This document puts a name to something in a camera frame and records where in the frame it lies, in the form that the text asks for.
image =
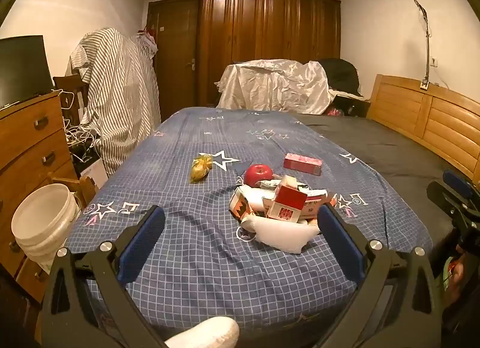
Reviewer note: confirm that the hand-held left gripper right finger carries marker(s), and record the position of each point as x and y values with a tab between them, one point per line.
339	243

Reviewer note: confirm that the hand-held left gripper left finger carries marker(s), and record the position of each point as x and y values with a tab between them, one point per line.
144	243

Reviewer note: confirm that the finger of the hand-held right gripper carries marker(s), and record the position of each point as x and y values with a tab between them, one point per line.
442	198
455	183

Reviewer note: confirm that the white box with red print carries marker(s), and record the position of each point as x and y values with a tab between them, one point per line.
314	203

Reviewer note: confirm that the white plastic air pillow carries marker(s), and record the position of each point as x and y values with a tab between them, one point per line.
277	233

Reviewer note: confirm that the red and white carton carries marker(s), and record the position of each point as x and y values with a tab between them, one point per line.
287	201

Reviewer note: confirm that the white plastic bucket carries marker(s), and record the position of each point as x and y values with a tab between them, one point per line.
45	220

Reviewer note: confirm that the blue checkered bed sheet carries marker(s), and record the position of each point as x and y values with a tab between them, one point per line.
187	258

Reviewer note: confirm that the wooden bed headboard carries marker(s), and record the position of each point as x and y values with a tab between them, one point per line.
431	119

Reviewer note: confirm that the small wooden chair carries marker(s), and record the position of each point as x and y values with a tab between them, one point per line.
84	186

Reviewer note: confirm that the white cardboard box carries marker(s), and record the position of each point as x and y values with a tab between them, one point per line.
93	173

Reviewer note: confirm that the pink cardboard box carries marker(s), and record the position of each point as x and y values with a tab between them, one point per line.
302	163

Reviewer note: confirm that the white and green wrapper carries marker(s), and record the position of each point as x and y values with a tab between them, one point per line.
269	184

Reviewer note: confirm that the yellow plastic wrapper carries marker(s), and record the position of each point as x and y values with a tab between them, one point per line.
200	168

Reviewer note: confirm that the red apple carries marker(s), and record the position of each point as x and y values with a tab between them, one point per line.
258	174

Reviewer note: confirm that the pink bag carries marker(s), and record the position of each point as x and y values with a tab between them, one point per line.
334	111

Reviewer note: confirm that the grey striped cloth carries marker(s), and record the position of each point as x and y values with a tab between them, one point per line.
116	100

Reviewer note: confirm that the wooden chest of drawers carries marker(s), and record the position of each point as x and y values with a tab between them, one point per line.
26	153

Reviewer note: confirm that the curved metal pole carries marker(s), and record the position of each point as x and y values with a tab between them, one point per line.
425	33

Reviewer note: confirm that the black cloth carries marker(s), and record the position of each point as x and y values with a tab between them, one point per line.
341	74

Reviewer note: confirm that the dark wooden chair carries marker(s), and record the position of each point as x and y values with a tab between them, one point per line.
71	89

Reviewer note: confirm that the brown wooden door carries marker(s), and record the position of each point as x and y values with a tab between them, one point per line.
174	59

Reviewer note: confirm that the red clothes hanger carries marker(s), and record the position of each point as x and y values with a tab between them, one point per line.
146	33

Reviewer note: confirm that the black flat screen television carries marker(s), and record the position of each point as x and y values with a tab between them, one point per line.
22	70

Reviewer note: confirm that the brown wooden wardrobe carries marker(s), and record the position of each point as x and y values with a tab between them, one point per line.
270	33

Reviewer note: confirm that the white wall socket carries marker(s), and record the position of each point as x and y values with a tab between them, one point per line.
434	62

